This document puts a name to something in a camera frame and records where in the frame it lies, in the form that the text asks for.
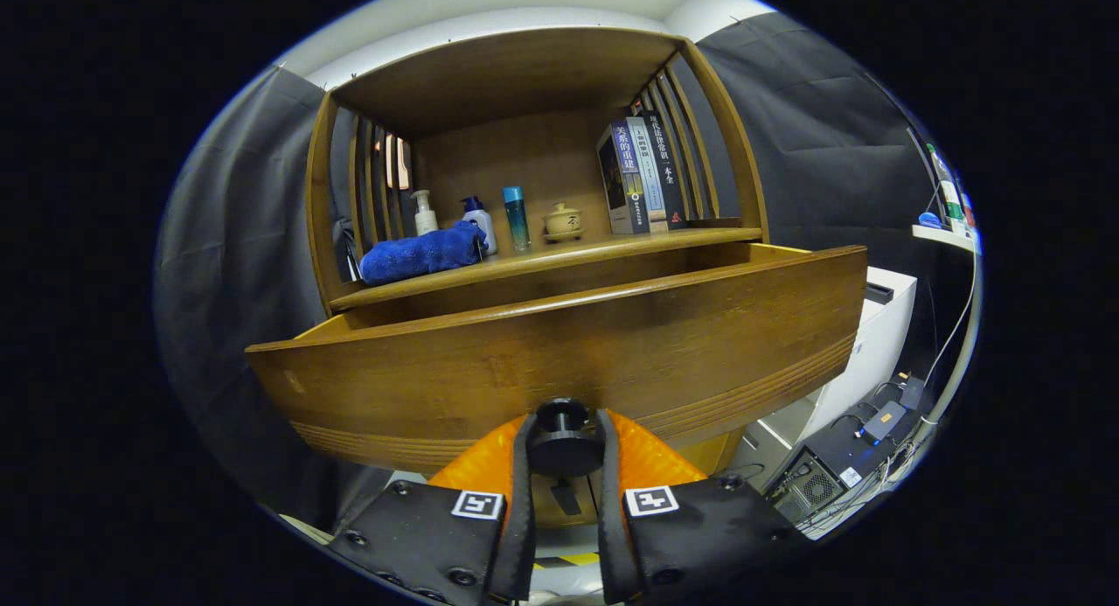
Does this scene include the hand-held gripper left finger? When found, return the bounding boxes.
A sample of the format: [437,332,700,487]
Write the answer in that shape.
[328,412,539,605]

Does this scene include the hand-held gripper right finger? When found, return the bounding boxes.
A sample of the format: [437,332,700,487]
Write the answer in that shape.
[596,408,810,605]

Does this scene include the wooden drawer with black knob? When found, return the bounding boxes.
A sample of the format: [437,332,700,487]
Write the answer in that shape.
[245,243,868,528]

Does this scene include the wooden countertop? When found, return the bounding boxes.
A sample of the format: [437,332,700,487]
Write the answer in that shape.
[330,227,763,311]

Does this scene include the white low cabinet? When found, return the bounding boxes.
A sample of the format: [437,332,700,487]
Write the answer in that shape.
[743,267,919,493]

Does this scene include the black computer tower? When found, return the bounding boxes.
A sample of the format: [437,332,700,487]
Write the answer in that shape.
[765,414,910,528]

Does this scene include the blue towel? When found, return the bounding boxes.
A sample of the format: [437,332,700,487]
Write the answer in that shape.
[359,220,487,286]

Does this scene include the black power adapter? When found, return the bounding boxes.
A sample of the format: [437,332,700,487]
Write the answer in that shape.
[861,401,908,442]

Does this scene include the white bottle with blue cap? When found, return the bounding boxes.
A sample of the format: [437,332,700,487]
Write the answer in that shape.
[461,195,498,257]

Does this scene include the teal blue bottle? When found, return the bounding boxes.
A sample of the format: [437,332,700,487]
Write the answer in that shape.
[502,185,532,254]

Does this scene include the beige lidded tea cup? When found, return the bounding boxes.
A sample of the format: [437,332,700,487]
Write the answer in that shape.
[542,203,585,242]

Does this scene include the blue spine book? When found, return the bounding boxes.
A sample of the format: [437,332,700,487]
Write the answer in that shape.
[596,122,652,235]

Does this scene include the green label plastic bottle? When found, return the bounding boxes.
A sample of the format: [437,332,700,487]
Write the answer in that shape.
[925,143,965,233]

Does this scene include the wooden cabinet frame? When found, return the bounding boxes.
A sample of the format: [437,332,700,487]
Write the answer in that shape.
[304,26,770,480]

